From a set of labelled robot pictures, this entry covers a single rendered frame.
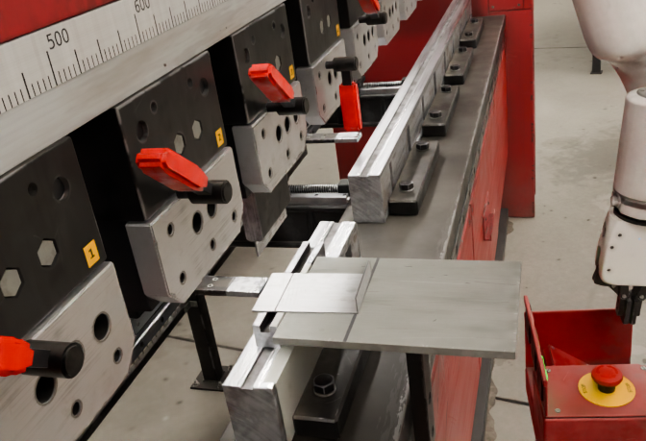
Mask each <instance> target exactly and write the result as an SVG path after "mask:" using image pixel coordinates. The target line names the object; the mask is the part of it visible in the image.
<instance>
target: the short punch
mask: <svg viewBox="0 0 646 441"><path fill-rule="evenodd" d="M290 201H291V199H290V193H289V187H288V181H287V175H286V174H285V175H284V177H283V178H282V179H281V181H280V182H279V183H278V184H277V186H276V187H275V188H274V189H273V191H272V192H252V193H251V194H250V195H249V197H248V198H247V199H242V202H243V213H242V221H243V226H244V230H245V235H246V239H247V240H248V241H255V246H256V251H257V257H259V256H260V254H261V253H262V251H263V250H264V248H265V247H266V245H267V244H268V242H269V241H270V240H271V238H272V237H273V235H274V234H275V232H276V231H277V230H278V229H279V228H280V226H281V225H282V223H283V222H284V220H285V219H286V206H287V205H288V203H289V202H290Z"/></svg>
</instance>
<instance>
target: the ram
mask: <svg viewBox="0 0 646 441"><path fill-rule="evenodd" d="M118 1H120V0H0V46H1V45H4V44H6V43H9V42H12V41H14V40H17V39H20V38H22V37H25V36H28V35H31V34H33V33H36V32H39V31H41V30H44V29H47V28H49V27H52V26H55V25H57V24H60V23H62V22H64V21H67V20H69V19H72V18H75V17H77V16H80V15H83V14H85V13H88V12H92V11H95V10H97V9H100V8H103V7H105V6H108V5H110V4H112V3H115V2H118ZM284 1H285V0H226V1H225V2H223V3H221V4H219V5H217V6H215V7H213V8H211V9H209V10H207V11H205V12H202V13H200V14H198V15H196V16H194V17H192V18H191V19H189V20H187V21H185V22H183V23H181V24H179V25H177V26H175V27H173V28H171V29H169V30H167V31H165V32H163V33H161V34H159V35H157V36H155V37H152V38H150V39H148V40H146V41H144V42H142V43H141V44H139V45H137V46H135V47H133V48H131V49H129V50H127V51H125V52H123V53H121V54H119V55H117V56H115V57H113V58H111V59H109V60H107V61H104V62H102V63H100V64H98V65H96V66H94V67H92V68H91V69H89V70H87V71H85V72H83V73H81V74H79V75H77V76H75V77H73V78H71V79H69V80H67V81H65V82H63V83H61V84H59V85H57V86H54V87H52V88H50V89H48V90H46V91H44V92H42V93H40V94H39V95H37V96H36V97H34V98H32V99H30V100H28V101H26V102H24V103H22V104H20V105H18V106H16V107H14V108H12V109H10V110H7V111H5V112H3V113H1V114H0V176H1V175H2V174H4V173H6V172H7V171H9V170H11V169H12V168H14V167H15V166H17V165H18V164H19V163H21V162H23V161H24V160H26V159H28V158H30V157H31V156H33V155H35V154H36V153H38V152H40V151H41V150H43V149H44V148H46V147H48V146H49V145H51V144H53V143H54V142H56V141H57V140H59V139H61V138H62V137H64V136H66V135H68V134H69V133H71V132H73V131H74V130H76V129H78V128H79V127H81V126H82V125H84V124H86V123H87V122H88V121H90V120H91V119H93V118H94V117H96V116H98V115H99V114H101V113H103V112H104V111H106V110H108V109H110V108H111V107H113V106H115V105H116V104H118V103H119V102H121V101H123V100H124V99H126V98H128V97H129V96H131V95H132V94H134V93H136V92H137V91H139V90H141V89H142V88H144V87H145V86H148V85H149V84H151V83H153V82H154V81H156V80H157V79H158V78H160V77H161V76H163V75H165V74H166V73H168V72H170V71H171V70H173V69H174V68H176V67H178V66H179V65H181V64H183V63H184V62H186V61H188V60H190V59H191V58H193V57H195V56H196V55H198V54H199V53H201V52H203V51H204V50H206V49H208V48H209V47H211V46H212V45H214V44H215V43H216V42H218V41H220V40H221V39H223V38H224V37H227V36H228V35H230V34H232V33H233V32H235V31H236V30H238V29H240V28H241V27H243V26H245V25H246V24H248V23H249V22H251V21H253V20H254V19H256V18H258V17H259V16H261V15H262V14H264V13H266V12H268V11H270V10H271V9H273V8H275V7H276V6H278V5H279V4H281V3H283V2H284Z"/></svg>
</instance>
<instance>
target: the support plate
mask: <svg viewBox="0 0 646 441"><path fill-rule="evenodd" d="M368 260H369V262H370V270H371V271H372V269H373V266H374V264H375V262H376V258H373V257H317V258H316V260H315V262H314V264H313V265H312V267H311V269H310V271H309V273H313V274H363V272H364V269H365V266H366V263H367V261H368ZM521 271H522V262H521V261H494V260H453V259H413V258H380V260H379V262H378V265H377V267H376V270H375V272H374V274H373V277H372V279H371V282H370V284H369V286H368V288H367V291H366V293H365V296H364V298H363V301H362V304H361V307H360V312H359V314H358V315H357V317H356V319H355V322H354V324H353V327H352V328H351V331H350V333H349V336H348V338H347V341H346V342H342V341H343V339H344V336H345V334H346V332H347V330H348V328H349V325H350V323H351V320H352V318H353V315H354V314H347V313H302V312H287V313H286V315H285V316H284V318H283V320H282V322H281V324H280V325H279V327H278V328H277V330H276V332H275V333H274V335H273V337H272V338H273V343H274V344H277V345H291V346H307V347H321V348H337V349H351V350H366V351H381V352H396V353H411V354H426V355H455V356H471V357H485V358H501V359H516V345H517V330H518V315H519V301H520V285H521Z"/></svg>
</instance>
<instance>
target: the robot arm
mask: <svg viewBox="0 0 646 441"><path fill-rule="evenodd" d="M572 2H573V5H574V8H575V12H576V15H577V17H578V20H579V23H580V26H581V30H582V33H583V36H584V40H585V43H586V45H587V47H588V49H589V51H590V52H591V54H592V55H593V56H594V57H596V58H597V59H599V60H601V61H607V62H608V63H609V64H610V65H611V66H612V67H613V68H614V69H615V71H616V72H617V74H618V76H619V78H620V79H621V81H622V83H623V85H624V88H625V89H626V91H627V95H626V99H625V106H624V112H623V119H622V127H621V134H620V140H619V147H618V154H617V161H616V168H615V175H614V182H613V191H612V193H611V196H610V204H611V205H612V206H614V207H611V208H609V211H608V213H607V216H606V218H605V221H604V224H603V227H602V229H601V233H600V237H599V241H598V245H597V250H596V256H595V265H596V269H595V271H594V274H593V276H592V279H593V281H594V283H595V284H599V285H602V286H608V287H610V288H611V289H612V290H613V291H614V292H615V293H616V294H617V301H616V307H615V312H616V314H617V315H619V316H620V318H621V320H622V323H623V324H625V325H627V324H629V323H630V324H631V325H635V320H636V316H639V315H640V310H641V305H642V301H644V300H646V0H572ZM629 285H633V289H630V291H629Z"/></svg>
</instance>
